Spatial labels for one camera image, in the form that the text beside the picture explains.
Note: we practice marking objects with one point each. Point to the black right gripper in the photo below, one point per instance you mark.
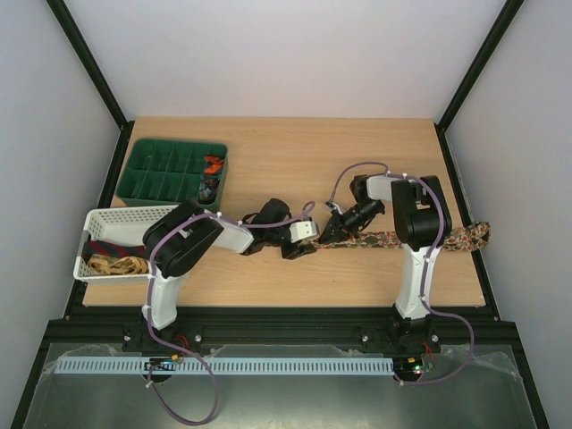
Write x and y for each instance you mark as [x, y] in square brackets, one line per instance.
[341, 224]

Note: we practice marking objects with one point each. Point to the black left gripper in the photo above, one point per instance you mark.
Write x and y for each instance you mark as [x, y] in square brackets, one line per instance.
[297, 251]

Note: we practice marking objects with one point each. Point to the paisley patterned necktie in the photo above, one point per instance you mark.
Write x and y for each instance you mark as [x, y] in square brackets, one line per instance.
[463, 239]

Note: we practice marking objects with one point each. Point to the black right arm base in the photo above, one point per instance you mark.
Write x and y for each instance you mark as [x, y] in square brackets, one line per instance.
[395, 335]

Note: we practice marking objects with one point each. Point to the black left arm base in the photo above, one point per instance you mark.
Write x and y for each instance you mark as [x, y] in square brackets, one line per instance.
[136, 338]

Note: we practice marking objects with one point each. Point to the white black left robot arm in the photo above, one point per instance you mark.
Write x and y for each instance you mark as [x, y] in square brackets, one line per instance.
[176, 242]

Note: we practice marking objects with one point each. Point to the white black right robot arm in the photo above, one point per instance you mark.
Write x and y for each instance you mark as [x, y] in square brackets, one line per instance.
[421, 221]

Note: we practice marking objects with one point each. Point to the dark blue rolled tie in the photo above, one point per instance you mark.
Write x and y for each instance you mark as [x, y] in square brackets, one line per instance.
[208, 189]

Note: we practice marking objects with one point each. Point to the orange rolled tie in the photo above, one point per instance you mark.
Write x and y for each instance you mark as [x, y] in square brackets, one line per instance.
[213, 165]

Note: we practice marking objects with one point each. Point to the green compartment organizer tray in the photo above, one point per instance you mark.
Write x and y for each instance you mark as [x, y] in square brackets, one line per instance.
[162, 172]

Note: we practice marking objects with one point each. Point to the white perforated plastic basket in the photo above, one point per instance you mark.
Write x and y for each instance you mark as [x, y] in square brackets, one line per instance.
[122, 226]

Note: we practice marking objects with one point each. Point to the tan patterned tie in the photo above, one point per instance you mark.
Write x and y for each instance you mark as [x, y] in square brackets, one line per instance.
[104, 265]

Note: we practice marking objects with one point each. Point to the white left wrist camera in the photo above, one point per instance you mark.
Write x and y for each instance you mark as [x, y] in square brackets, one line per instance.
[303, 230]

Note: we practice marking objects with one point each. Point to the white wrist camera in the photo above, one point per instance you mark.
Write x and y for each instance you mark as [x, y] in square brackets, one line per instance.
[334, 208]
[303, 230]

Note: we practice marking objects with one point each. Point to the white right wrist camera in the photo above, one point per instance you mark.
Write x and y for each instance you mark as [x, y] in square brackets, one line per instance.
[334, 208]

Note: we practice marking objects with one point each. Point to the light blue slotted cable duct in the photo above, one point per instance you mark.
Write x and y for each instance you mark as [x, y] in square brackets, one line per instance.
[227, 366]

